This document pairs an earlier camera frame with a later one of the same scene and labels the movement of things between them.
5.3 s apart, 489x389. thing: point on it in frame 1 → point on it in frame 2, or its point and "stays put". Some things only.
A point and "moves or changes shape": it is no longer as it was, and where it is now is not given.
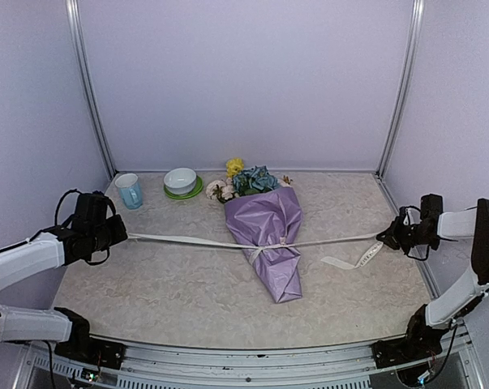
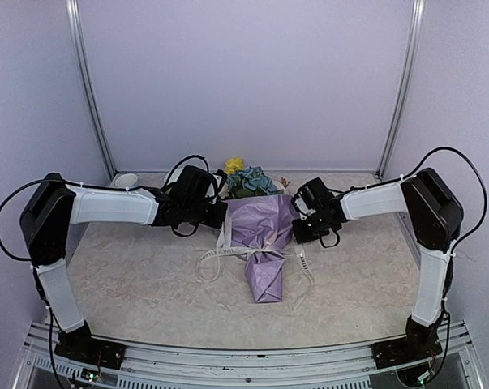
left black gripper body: (102, 239) → (195, 213)
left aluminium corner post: (76, 32) stays put
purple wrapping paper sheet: (265, 217) moves or changes shape
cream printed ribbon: (341, 262) → (225, 250)
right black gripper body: (409, 236) → (315, 229)
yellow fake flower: (233, 166) stays put
